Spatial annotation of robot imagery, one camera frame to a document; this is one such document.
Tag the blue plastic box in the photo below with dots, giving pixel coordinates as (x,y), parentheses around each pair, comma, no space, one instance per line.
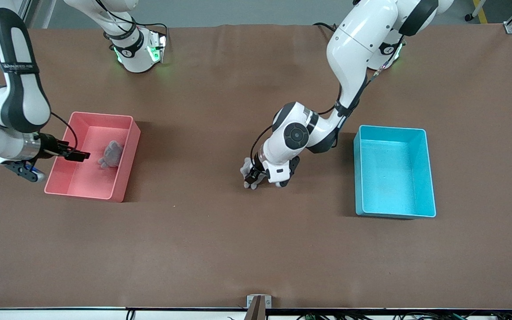
(389,178)

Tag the pink plastic box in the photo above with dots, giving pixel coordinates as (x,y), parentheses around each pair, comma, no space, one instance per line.
(82,182)

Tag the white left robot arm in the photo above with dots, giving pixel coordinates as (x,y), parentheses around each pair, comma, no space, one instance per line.
(354,44)

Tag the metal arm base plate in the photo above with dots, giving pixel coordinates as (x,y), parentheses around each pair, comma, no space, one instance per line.
(160,42)

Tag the gray plush toy white face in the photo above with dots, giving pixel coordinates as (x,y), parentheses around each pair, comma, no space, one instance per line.
(243,169)

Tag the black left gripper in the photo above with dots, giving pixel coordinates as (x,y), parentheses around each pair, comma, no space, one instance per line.
(254,174)

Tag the plain gray plush toy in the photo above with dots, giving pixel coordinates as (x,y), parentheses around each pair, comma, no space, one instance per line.
(113,153)

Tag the gray metal table-edge bracket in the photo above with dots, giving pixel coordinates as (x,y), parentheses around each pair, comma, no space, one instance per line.
(251,302)

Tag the white stand leg with caster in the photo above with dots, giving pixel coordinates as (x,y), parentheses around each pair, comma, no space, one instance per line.
(468,18)

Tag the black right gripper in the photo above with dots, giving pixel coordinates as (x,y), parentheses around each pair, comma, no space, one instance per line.
(50,145)

